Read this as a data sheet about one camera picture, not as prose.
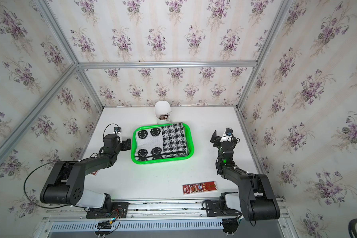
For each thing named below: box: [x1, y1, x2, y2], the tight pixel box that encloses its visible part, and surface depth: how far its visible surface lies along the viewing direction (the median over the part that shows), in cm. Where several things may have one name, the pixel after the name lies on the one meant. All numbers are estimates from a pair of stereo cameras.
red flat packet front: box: [182, 180, 219, 195], surface depth 81 cm
